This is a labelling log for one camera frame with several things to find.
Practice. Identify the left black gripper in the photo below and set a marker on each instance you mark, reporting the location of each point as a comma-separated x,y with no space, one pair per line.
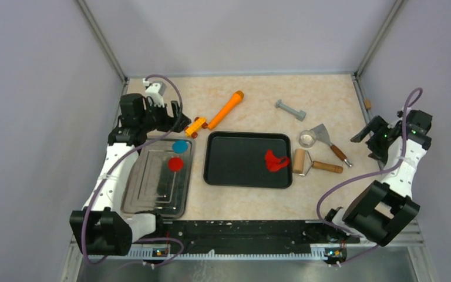
170,122

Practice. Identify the silver metal tray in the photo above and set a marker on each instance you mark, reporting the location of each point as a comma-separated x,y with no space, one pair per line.
153,187

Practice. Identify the red dough piece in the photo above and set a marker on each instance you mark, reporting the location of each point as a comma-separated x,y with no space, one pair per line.
273,163

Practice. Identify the yellow toy car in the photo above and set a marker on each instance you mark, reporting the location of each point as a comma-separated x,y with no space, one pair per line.
193,129

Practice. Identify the orange toy carrot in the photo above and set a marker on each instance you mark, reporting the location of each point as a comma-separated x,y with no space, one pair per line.
236,99

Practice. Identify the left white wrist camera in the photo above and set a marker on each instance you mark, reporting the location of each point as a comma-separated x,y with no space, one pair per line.
154,92

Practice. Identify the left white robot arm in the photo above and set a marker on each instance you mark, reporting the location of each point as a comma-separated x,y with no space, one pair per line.
99,227

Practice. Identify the small wooden block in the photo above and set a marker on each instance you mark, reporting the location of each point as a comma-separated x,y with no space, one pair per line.
367,104

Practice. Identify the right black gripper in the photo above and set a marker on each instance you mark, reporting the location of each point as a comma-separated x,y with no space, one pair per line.
377,126

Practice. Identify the round red dough wrapper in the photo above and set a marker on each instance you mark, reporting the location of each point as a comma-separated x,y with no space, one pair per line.
175,164

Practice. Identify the blue dough piece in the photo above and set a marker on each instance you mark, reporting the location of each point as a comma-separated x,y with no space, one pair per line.
180,146

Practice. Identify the wooden rolling pin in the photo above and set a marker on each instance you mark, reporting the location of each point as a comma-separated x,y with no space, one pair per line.
302,163

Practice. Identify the black baking tray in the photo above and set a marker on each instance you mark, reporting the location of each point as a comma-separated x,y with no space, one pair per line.
237,159

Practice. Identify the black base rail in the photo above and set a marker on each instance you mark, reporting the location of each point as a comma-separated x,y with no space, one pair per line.
246,237

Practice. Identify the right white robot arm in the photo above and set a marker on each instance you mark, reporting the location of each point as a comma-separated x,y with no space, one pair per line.
386,207

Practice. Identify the grey dumbbell tool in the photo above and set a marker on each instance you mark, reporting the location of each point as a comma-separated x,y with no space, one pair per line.
298,114

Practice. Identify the metal scraper wooden handle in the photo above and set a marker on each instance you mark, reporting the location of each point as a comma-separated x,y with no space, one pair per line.
322,135

